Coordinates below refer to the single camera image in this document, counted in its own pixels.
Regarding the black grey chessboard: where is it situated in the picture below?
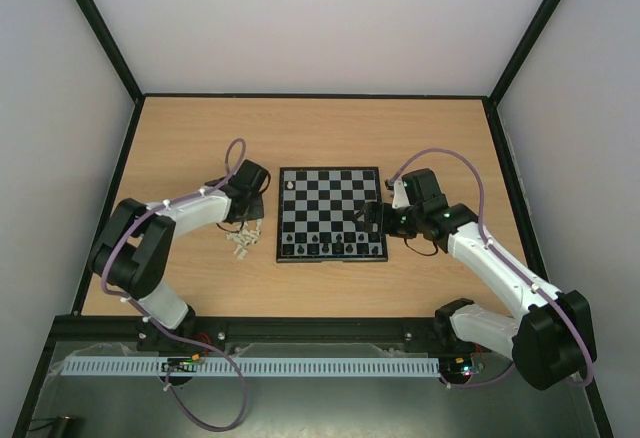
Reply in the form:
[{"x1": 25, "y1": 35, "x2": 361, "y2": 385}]
[{"x1": 276, "y1": 167, "x2": 388, "y2": 263}]

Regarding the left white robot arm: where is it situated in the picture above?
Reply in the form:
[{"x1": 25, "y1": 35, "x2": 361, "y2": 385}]
[{"x1": 89, "y1": 159, "x2": 271, "y2": 352}]

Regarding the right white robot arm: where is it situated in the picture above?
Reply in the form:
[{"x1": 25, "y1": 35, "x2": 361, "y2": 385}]
[{"x1": 355, "y1": 169, "x2": 597, "y2": 390}]

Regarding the pile of white chess pieces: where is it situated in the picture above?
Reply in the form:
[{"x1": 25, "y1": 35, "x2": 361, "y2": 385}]
[{"x1": 226, "y1": 219, "x2": 263, "y2": 260}]

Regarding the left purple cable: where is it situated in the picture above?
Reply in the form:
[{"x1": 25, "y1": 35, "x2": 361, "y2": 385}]
[{"x1": 102, "y1": 137, "x2": 249, "y2": 354}]

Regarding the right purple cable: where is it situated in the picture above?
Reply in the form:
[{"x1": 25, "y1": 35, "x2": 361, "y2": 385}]
[{"x1": 389, "y1": 147, "x2": 599, "y2": 389}]

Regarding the purple cable loop bottom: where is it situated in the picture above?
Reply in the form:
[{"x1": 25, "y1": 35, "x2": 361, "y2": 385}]
[{"x1": 162, "y1": 340, "x2": 251, "y2": 430}]

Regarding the light blue cable duct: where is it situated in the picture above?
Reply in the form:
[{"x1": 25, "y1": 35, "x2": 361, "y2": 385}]
[{"x1": 60, "y1": 356, "x2": 440, "y2": 378}]

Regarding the black aluminium rail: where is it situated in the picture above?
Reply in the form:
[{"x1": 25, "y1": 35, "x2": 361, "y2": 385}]
[{"x1": 49, "y1": 315, "x2": 581, "y2": 354}]

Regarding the black frame post left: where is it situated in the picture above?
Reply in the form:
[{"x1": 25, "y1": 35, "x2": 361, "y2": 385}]
[{"x1": 75, "y1": 0, "x2": 144, "y2": 103}]

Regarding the black frame post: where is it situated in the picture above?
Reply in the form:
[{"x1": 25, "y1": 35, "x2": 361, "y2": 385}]
[
  {"x1": 487, "y1": 0, "x2": 562, "y2": 108},
  {"x1": 75, "y1": 0, "x2": 144, "y2": 103}
]

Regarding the black frame post right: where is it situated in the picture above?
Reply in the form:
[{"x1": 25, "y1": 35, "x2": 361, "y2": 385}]
[{"x1": 487, "y1": 0, "x2": 562, "y2": 108}]

